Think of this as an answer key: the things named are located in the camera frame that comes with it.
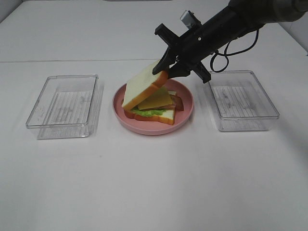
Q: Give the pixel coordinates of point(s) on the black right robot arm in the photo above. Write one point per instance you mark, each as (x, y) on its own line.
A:
(240, 17)

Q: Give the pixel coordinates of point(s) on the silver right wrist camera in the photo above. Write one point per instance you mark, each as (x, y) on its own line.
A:
(189, 20)

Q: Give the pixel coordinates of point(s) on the yellow cheese slice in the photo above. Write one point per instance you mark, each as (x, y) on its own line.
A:
(158, 99)

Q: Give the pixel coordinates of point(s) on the clear left plastic tray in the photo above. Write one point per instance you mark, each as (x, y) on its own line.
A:
(67, 107)

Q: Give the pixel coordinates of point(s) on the clear plastic tray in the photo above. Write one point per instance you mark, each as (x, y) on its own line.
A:
(238, 102)
(67, 107)

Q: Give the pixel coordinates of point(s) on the green lettuce leaf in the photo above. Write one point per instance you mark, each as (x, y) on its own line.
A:
(148, 113)

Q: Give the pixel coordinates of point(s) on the toast bread slice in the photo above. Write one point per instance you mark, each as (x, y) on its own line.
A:
(143, 85)
(167, 117)

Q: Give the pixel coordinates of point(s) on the pink round plate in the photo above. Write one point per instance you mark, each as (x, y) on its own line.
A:
(151, 127)

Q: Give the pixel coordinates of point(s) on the clear right plastic tray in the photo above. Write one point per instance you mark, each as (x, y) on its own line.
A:
(238, 102)

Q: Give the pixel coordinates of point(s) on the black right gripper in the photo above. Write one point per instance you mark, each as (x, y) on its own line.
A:
(183, 55)

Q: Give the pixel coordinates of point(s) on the bacon strip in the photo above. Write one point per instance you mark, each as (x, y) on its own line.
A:
(177, 102)
(163, 107)

